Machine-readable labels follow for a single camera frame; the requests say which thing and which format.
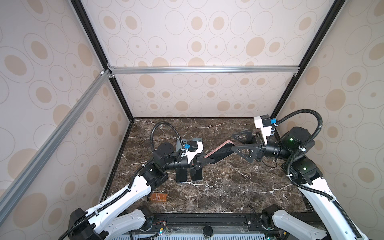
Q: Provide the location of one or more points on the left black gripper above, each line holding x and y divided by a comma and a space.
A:
193, 164

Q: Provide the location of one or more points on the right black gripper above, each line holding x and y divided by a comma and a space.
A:
257, 151

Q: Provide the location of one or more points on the black smartphone white rim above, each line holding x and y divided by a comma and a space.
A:
197, 175

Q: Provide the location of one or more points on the black smartphone from case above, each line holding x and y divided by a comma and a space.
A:
181, 175

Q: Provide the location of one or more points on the pink phone case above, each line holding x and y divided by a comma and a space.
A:
226, 145

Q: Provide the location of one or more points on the light blue phone case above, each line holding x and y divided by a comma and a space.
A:
180, 145

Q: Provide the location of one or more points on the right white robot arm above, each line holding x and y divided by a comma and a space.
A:
308, 178

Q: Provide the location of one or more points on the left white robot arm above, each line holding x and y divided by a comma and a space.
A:
105, 221

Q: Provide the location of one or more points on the small orange brown bottle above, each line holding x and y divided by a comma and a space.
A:
157, 197

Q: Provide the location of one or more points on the black round knob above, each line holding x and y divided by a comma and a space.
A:
208, 232

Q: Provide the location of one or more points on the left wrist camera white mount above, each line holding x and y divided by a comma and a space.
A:
192, 148

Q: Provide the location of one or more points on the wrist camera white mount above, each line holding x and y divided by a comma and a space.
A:
192, 148
266, 125

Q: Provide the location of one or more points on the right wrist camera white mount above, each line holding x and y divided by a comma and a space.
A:
266, 125

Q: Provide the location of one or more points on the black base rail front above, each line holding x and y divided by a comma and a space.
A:
226, 226

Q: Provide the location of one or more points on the silver aluminium rail back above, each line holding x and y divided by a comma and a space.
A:
206, 70

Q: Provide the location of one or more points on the silver aluminium rail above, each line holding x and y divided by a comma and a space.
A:
20, 185
206, 70

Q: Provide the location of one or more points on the black corner frame post right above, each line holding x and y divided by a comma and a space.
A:
313, 47

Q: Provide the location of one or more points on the black corner frame post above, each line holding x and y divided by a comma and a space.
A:
313, 47
98, 49

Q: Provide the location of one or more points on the silver aluminium rail left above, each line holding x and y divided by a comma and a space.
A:
20, 185

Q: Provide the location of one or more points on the black corner frame post left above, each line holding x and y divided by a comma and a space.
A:
98, 49

